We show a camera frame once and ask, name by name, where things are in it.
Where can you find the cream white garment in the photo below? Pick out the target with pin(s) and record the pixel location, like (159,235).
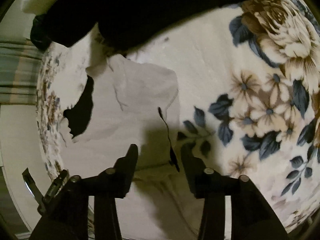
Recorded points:
(159,105)

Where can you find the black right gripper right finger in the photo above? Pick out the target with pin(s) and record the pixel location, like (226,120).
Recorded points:
(233,208)

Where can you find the striped green curtain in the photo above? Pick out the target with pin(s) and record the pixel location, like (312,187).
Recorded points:
(20,64)

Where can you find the floral cream bed blanket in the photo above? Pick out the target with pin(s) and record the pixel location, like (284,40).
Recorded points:
(269,114)

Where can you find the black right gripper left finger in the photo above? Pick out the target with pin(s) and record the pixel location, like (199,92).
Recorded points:
(66,216)

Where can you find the dark green duvet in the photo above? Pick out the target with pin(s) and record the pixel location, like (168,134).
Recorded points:
(123,24)

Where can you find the black garment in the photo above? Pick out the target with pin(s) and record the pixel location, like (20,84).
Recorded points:
(79,115)

